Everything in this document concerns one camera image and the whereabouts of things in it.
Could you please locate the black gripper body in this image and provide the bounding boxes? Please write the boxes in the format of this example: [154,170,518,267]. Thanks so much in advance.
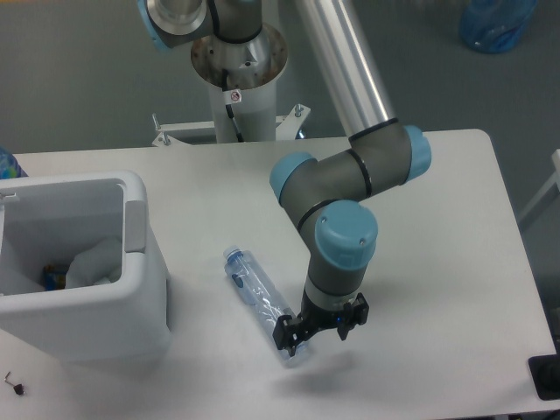
[298,295,350,341]

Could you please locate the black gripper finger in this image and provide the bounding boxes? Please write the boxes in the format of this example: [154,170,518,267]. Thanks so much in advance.
[272,315,311,359]
[337,292,369,340]

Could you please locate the clear plastic water bottle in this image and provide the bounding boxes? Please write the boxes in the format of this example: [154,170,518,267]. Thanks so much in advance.
[223,246,312,368]

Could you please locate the white plastic wrapper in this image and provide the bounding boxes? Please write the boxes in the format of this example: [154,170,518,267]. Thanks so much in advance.
[65,237,123,290]

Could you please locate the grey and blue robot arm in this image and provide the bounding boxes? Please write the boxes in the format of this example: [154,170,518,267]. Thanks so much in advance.
[137,1,431,360]

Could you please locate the white trash can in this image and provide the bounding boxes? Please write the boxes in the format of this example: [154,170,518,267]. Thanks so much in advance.
[1,171,171,361]

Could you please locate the black device at table edge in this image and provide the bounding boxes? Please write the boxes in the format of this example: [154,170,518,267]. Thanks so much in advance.
[528,354,559,401]

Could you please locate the blue yellow snack wrapper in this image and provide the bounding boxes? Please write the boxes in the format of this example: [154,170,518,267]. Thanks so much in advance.
[42,264,69,291]

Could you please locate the blue plastic bag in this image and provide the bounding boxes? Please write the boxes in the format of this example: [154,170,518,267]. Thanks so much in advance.
[458,0,538,54]

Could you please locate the blue bottle at left edge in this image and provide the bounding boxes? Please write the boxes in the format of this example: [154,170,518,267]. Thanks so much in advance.
[0,147,28,179]

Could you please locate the white pedestal base bracket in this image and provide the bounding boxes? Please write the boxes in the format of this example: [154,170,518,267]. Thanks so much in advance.
[151,103,312,147]

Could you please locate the white frame at right edge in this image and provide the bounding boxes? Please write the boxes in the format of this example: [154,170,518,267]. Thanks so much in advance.
[518,149,559,231]

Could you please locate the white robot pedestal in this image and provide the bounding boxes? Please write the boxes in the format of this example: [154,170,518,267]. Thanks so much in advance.
[191,23,288,144]

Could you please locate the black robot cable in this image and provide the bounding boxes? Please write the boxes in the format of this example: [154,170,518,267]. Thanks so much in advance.
[220,67,245,144]

